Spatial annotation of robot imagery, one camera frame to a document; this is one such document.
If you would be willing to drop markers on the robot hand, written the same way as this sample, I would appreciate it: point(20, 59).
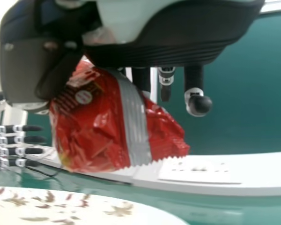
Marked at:
point(11, 140)
point(168, 35)

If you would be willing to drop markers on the red biscuit packet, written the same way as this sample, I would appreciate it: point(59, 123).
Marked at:
point(96, 131)

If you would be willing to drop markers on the plate with brown leaf pattern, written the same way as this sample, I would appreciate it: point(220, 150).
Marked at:
point(61, 208)

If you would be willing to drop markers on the white socket strip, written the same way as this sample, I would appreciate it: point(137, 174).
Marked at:
point(201, 171)

